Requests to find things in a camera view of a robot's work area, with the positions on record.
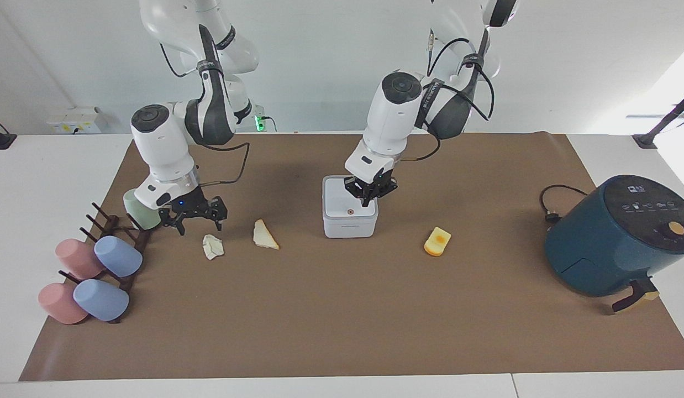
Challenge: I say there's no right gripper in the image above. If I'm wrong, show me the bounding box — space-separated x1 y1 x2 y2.
158 187 229 237

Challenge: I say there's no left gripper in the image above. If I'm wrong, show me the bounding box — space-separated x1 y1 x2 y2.
344 169 399 208

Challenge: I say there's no white square trash bin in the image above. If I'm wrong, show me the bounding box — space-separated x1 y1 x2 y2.
322 175 380 239

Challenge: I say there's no crumpled white paper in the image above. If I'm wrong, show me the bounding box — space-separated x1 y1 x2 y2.
202 234 225 260

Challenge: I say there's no green cup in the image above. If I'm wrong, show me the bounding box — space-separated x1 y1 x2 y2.
123 188 162 231

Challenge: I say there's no dark brown cup rack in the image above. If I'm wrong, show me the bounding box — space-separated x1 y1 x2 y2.
59 202 152 324

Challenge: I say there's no triangular bread slice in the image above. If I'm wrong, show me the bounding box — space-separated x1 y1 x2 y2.
252 219 280 250

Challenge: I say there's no yellow toy egg toast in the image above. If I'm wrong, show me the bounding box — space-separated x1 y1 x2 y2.
424 226 453 257

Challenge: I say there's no blue cup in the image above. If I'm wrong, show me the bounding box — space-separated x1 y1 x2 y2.
93 235 143 277
72 279 130 322

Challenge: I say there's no pink cup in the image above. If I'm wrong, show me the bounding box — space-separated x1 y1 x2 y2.
38 282 89 325
55 238 106 280

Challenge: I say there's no white power strip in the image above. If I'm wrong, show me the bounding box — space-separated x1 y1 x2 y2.
47 107 108 135

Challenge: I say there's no dark blue air fryer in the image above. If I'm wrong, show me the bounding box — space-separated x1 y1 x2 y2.
544 174 684 314

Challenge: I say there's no black power cable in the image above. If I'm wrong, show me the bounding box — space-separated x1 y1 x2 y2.
539 184 589 224

